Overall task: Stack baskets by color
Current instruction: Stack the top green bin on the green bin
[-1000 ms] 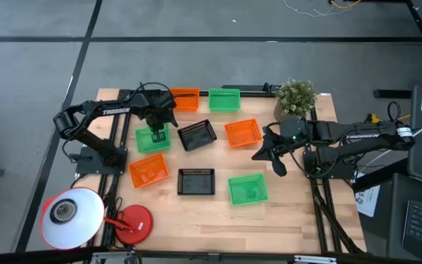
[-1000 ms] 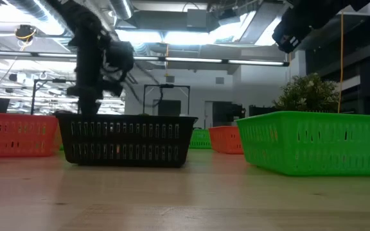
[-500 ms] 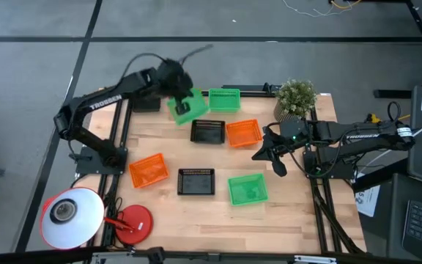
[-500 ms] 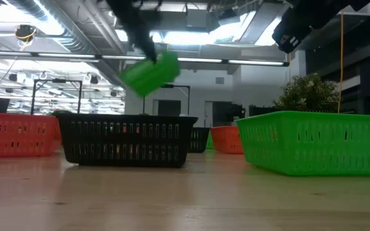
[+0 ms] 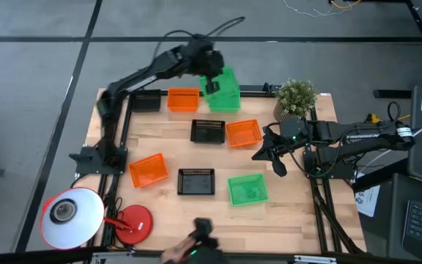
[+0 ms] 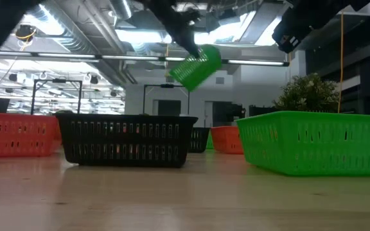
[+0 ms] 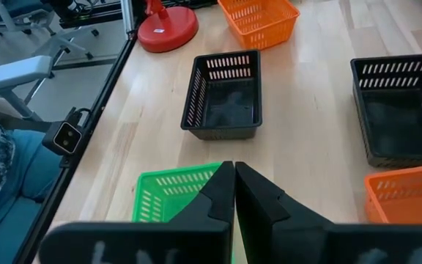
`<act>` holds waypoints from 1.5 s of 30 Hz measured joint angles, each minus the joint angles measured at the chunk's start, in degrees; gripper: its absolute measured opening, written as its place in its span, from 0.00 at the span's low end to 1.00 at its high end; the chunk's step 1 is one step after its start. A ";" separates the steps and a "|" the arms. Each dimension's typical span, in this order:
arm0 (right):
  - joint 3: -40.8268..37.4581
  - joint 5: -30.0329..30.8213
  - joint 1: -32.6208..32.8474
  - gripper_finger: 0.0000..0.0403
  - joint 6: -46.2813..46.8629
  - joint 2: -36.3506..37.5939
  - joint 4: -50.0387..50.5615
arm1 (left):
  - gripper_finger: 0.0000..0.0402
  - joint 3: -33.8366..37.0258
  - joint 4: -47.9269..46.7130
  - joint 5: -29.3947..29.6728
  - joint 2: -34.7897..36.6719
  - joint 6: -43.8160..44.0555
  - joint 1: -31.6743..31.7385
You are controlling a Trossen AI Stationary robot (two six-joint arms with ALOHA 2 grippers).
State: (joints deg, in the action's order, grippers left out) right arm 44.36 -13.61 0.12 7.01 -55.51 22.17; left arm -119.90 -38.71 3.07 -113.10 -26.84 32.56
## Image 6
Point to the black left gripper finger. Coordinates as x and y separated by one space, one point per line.
189 43

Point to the small green plastic basket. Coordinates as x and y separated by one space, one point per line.
196 69

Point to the small black plastic basket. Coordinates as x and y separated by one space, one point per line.
200 139

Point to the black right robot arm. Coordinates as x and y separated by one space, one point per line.
326 13

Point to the green artificial plant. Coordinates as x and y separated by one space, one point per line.
307 93

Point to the black cabinet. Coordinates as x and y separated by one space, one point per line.
260 110

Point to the black background robot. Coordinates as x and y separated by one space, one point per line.
233 112

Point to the long ceiling light bar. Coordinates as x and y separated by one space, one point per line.
75 56

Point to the small orange plastic basket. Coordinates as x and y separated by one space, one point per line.
226 139

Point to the large green plastic basket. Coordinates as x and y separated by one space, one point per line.
320 144

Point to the large black plastic basket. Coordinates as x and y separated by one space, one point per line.
124 141

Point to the large red plastic basket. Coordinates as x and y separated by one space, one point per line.
14 134

